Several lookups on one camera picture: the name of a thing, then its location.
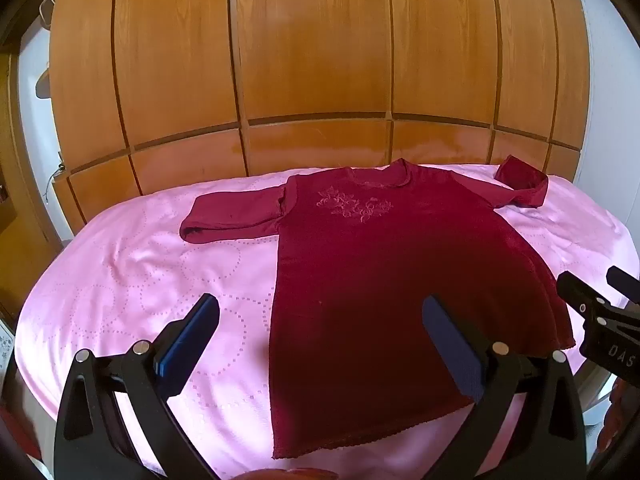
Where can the pink dotted bed sheet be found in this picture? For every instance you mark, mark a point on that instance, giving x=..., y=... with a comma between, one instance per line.
x=150, y=280

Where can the wooden door frame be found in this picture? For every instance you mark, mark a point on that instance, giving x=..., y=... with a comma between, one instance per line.
x=20, y=170

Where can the white clothes hanger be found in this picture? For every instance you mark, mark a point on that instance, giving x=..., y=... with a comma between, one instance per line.
x=46, y=10

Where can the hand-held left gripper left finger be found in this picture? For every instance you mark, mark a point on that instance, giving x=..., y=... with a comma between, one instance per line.
x=186, y=340

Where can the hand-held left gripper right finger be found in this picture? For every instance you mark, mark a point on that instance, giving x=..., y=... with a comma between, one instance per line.
x=457, y=345

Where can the dark red embroidered shirt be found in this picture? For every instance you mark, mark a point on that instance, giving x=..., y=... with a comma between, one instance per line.
x=370, y=280

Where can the wooden wardrobe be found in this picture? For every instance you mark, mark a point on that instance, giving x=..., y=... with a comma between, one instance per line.
x=310, y=60

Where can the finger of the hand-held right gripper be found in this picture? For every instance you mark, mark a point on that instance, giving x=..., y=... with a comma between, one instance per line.
x=625, y=282
x=580, y=292

